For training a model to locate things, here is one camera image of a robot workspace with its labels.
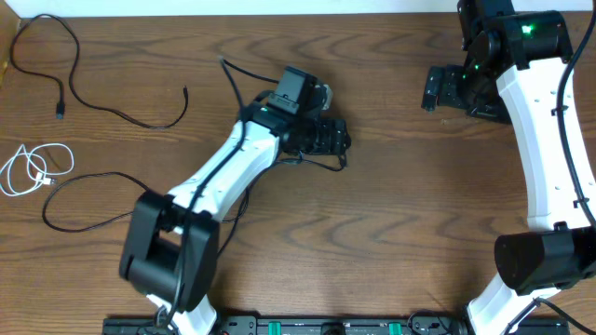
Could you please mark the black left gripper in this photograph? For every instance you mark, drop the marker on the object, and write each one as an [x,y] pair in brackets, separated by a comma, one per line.
[339,137]

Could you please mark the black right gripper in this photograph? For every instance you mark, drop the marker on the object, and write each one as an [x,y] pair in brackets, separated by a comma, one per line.
[441,85]

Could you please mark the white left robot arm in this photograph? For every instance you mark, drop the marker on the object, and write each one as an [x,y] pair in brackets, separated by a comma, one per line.
[173,242]

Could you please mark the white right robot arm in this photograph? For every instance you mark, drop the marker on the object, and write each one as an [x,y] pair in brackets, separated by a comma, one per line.
[519,71]

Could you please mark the brown side panel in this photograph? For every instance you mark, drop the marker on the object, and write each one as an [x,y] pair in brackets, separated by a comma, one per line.
[9,25]

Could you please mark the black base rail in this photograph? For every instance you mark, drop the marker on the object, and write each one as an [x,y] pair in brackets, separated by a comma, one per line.
[421,323]

